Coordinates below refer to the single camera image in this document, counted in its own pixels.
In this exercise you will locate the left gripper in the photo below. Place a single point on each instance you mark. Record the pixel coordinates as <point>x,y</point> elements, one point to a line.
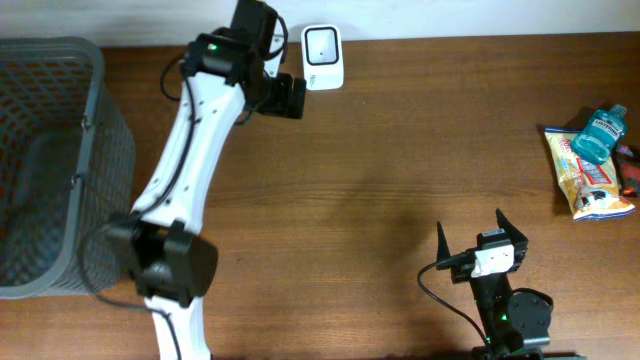
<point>281,104</point>

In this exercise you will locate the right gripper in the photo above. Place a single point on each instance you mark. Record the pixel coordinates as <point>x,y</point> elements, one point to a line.
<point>517,240</point>

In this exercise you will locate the white barcode scanner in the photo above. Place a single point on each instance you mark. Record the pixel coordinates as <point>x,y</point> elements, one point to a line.
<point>322,57</point>

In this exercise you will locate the grey plastic mesh basket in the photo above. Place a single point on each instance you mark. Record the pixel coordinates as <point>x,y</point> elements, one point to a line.
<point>67,164</point>

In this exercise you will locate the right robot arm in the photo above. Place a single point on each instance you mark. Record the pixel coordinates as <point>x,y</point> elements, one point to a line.
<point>515,321</point>

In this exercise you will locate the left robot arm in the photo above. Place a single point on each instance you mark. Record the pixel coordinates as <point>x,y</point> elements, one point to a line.
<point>227,75</point>

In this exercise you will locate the teal mouthwash bottle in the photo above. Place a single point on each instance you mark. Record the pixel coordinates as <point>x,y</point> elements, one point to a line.
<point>598,139</point>

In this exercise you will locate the silver foil snack packet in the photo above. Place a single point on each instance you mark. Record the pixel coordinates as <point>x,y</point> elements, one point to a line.
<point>626,160</point>

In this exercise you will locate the cream and blue snack bag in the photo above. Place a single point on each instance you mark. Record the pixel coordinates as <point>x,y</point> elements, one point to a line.
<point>592,191</point>

